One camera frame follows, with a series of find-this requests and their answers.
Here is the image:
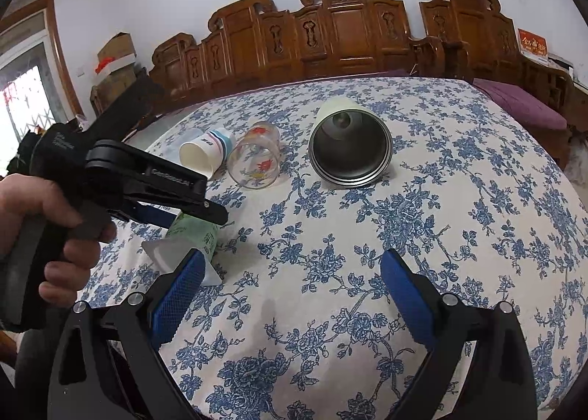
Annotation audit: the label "white paper cup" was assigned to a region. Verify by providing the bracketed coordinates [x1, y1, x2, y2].
[179, 127, 236, 179]

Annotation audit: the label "blue floral tablecloth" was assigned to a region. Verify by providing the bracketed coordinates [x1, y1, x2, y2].
[78, 75, 588, 420]

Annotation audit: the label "floral printed glass cup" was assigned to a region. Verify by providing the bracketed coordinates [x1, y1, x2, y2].
[226, 121, 280, 190]

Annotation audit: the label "green labelled plastic cup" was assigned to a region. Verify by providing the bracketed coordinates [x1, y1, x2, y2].
[141, 214, 222, 286]

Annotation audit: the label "cream steel-lined tumbler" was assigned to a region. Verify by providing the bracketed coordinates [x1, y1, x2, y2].
[308, 96, 392, 188]

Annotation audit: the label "carved wooden armchair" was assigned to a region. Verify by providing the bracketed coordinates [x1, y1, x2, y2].
[418, 0, 575, 170]

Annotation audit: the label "red gift box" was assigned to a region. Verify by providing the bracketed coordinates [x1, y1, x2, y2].
[518, 29, 548, 60]

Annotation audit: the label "carved wooden sofa bench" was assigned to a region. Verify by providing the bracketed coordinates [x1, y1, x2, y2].
[150, 0, 445, 114]

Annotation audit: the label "person's left hand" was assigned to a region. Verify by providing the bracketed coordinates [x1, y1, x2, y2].
[1, 174, 116, 309]

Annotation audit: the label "purple armchair cushion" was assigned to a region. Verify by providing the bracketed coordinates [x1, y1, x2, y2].
[472, 78, 567, 131]

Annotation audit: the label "stacked cardboard boxes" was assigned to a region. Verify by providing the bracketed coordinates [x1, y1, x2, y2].
[90, 32, 137, 115]

